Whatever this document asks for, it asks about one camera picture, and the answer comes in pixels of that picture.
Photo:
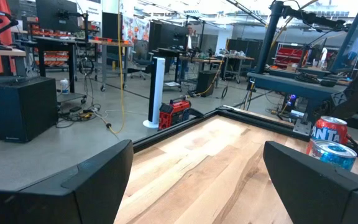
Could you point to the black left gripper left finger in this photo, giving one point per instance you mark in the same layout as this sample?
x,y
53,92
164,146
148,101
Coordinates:
x,y
57,199

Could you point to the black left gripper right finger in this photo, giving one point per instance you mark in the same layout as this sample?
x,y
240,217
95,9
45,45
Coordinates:
x,y
328,199

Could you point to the blue silver energy drink can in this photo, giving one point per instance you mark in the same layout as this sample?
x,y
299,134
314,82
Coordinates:
x,y
337,155

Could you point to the orange-red Fanta can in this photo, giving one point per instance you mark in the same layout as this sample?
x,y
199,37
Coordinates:
x,y
328,130

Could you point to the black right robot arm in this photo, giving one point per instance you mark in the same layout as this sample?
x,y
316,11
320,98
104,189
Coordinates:
x,y
356,88

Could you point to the flat monitor on arm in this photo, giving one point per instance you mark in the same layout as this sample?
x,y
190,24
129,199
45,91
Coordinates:
x,y
350,40

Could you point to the black computer case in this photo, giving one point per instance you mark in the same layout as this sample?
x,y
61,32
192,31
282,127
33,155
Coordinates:
x,y
23,109

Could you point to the low wheeled cart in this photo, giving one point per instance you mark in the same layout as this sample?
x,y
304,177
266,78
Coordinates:
x,y
71,98

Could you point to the white plastic bottle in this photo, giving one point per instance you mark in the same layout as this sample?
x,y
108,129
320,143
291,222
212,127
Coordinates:
x,y
64,86

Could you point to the blue-grey desk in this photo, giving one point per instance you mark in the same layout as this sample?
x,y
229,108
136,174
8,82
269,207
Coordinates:
x,y
284,85

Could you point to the black workbench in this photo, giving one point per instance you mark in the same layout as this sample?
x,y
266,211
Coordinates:
x,y
71,62

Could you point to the red storage bins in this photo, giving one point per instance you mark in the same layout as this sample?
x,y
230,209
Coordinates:
x,y
56,57

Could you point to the red black toolbox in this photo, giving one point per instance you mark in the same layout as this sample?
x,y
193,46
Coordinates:
x,y
174,113

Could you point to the white black tower fan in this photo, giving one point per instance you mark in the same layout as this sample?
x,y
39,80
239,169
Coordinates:
x,y
156,90

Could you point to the red parts rack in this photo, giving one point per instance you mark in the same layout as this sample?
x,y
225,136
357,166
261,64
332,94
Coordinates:
x,y
291,56

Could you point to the grey office chair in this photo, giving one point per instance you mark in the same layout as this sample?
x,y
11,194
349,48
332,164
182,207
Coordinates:
x,y
140,59

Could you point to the wooden top workbench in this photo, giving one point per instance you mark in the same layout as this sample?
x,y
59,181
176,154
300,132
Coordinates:
x,y
110,43

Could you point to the cluttered work table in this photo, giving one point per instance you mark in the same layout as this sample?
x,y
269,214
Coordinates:
x,y
235,59

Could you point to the black bin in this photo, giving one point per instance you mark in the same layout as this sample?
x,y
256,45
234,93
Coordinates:
x,y
205,82

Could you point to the black monitor on bench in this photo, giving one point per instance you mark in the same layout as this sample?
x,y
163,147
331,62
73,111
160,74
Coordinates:
x,y
57,14

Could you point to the large black monitor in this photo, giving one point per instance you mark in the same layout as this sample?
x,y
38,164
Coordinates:
x,y
169,35

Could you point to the person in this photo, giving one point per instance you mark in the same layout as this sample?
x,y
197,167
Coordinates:
x,y
190,39

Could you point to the black aluminium table frame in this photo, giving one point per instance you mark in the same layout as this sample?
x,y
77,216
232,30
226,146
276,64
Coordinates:
x,y
154,138

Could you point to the colourful wall poster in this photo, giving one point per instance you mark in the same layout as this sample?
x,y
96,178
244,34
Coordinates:
x,y
138,29

